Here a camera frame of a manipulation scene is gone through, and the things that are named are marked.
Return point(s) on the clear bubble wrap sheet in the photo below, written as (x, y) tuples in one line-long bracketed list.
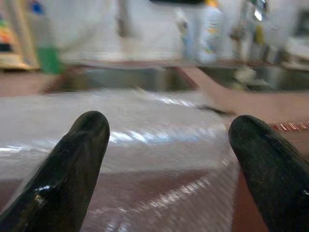
[(157, 149)]

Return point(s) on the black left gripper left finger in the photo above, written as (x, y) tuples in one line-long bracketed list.
[(60, 174)]

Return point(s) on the grey wall tap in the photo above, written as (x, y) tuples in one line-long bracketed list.
[(123, 26)]

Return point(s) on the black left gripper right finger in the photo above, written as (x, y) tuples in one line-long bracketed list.
[(275, 174)]

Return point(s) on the white plastic bottle yellow cap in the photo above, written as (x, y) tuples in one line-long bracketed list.
[(210, 29)]

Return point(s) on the green dish soap bottle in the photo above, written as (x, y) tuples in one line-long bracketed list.
[(49, 60)]

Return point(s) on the stainless steel sink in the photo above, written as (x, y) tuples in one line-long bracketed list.
[(132, 79), (285, 77)]

